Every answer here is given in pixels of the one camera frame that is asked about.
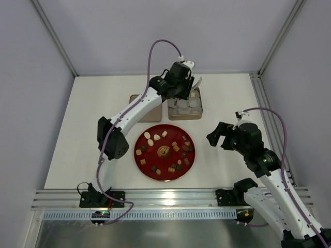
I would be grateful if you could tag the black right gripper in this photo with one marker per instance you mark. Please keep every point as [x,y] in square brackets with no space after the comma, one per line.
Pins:
[225,138]

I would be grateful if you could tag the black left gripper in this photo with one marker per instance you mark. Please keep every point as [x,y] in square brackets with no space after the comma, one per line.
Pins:
[186,89]

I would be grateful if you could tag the metal tongs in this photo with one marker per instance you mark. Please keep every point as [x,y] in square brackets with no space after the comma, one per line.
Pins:
[197,84]

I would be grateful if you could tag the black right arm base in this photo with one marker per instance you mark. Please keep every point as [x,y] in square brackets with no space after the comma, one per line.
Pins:
[230,198]

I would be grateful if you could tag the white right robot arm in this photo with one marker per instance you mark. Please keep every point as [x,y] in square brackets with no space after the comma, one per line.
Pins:
[286,214]

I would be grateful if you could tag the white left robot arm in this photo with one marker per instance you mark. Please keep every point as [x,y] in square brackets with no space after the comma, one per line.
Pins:
[111,133]

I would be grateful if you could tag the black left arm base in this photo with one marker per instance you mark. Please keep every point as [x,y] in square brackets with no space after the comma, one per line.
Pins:
[91,198]

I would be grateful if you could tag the brown round disc chocolate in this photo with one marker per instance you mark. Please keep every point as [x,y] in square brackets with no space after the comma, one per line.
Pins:
[185,148]

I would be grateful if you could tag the white ridged square chocolate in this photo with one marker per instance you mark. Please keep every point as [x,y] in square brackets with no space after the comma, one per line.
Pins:
[164,133]

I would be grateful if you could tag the dark striped cube chocolate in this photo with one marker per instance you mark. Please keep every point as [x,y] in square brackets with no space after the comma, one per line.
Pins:
[179,167]

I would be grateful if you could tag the white shell chocolate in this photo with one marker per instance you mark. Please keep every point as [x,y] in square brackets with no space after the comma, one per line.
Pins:
[156,137]

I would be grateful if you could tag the white swirl oval chocolate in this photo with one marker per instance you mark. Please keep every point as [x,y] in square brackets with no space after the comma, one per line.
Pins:
[150,142]

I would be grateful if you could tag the white paper cup liner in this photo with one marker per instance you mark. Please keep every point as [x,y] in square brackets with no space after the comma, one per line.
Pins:
[182,111]
[182,104]
[195,103]

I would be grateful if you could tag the gold tin box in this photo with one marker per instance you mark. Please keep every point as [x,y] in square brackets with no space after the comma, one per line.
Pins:
[191,109]

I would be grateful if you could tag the gold tin lid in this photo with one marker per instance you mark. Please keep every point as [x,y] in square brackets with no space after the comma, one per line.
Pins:
[152,111]

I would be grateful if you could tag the red round plate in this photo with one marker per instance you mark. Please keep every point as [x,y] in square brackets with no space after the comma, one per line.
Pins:
[163,154]

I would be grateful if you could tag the dark rough truffle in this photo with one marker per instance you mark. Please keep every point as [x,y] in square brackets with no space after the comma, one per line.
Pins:
[154,168]

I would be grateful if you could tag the aluminium right side rail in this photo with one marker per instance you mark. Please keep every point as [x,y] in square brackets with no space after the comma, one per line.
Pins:
[271,122]

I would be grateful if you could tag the aluminium rail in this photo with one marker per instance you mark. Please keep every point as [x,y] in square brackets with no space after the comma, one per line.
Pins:
[271,122]
[142,198]

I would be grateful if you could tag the aluminium front rail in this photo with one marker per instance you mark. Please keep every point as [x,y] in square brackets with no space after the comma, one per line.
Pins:
[142,198]

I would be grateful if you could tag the slotted white cable duct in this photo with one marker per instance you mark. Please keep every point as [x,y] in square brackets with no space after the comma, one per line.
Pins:
[150,215]

